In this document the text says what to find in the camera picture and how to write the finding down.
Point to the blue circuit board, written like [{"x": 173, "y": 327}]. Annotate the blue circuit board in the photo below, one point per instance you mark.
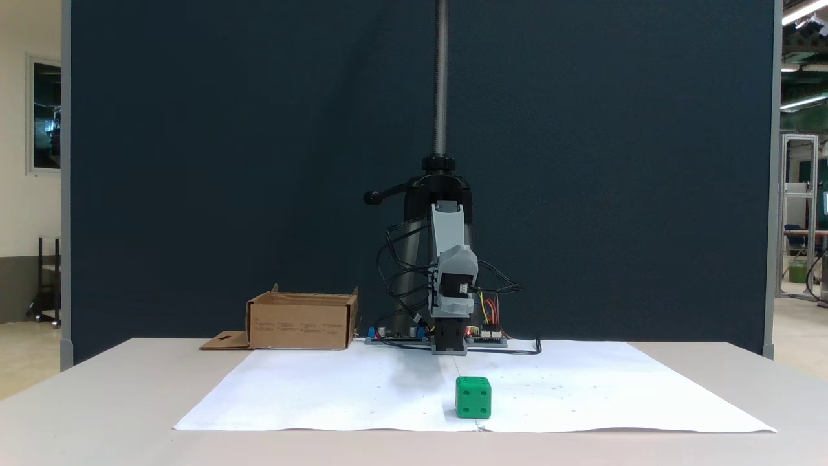
[{"x": 401, "y": 335}]

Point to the black metal cart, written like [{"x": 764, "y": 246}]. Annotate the black metal cart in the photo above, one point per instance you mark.
[{"x": 48, "y": 285}]

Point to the brown cardboard box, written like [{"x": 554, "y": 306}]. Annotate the brown cardboard box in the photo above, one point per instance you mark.
[{"x": 297, "y": 323}]

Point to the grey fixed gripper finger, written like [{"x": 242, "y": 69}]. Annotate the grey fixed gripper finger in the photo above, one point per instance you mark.
[{"x": 449, "y": 307}]

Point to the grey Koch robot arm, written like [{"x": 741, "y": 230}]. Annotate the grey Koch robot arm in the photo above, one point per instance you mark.
[{"x": 447, "y": 226}]

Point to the green dice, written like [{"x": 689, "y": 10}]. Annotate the green dice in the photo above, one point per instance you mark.
[{"x": 473, "y": 398}]

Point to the white paper sheet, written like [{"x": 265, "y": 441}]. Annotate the white paper sheet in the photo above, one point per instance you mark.
[{"x": 336, "y": 395}]

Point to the ceiling light strip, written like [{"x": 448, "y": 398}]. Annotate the ceiling light strip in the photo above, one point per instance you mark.
[
  {"x": 805, "y": 10},
  {"x": 802, "y": 101}
]

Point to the camera stand with metal pole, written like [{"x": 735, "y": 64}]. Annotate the camera stand with metal pole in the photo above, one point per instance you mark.
[{"x": 441, "y": 77}]

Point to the dark blue partition panel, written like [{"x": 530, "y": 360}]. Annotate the dark blue partition panel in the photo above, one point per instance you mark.
[{"x": 194, "y": 162}]

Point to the aluminium profile frame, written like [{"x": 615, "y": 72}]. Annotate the aluminium profile frame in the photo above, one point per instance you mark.
[{"x": 784, "y": 213}]

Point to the framed wall window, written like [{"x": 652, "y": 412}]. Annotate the framed wall window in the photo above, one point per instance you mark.
[{"x": 46, "y": 116}]

